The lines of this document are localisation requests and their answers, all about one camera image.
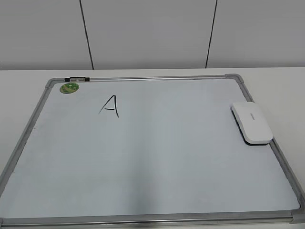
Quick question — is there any white whiteboard eraser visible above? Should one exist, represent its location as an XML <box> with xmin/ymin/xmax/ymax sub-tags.
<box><xmin>231</xmin><ymin>102</ymin><xmax>274</xmax><ymax>146</ymax></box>

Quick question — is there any white magnetic whiteboard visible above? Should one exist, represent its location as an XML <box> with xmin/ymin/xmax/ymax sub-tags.
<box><xmin>0</xmin><ymin>74</ymin><xmax>305</xmax><ymax>228</ymax></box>

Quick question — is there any black silver hanger clip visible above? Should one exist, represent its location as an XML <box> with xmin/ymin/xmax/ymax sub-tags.
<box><xmin>64</xmin><ymin>77</ymin><xmax>90</xmax><ymax>82</ymax></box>

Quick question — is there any round green magnet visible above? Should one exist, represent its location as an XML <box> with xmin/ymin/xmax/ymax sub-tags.
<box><xmin>60</xmin><ymin>83</ymin><xmax>79</xmax><ymax>94</ymax></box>

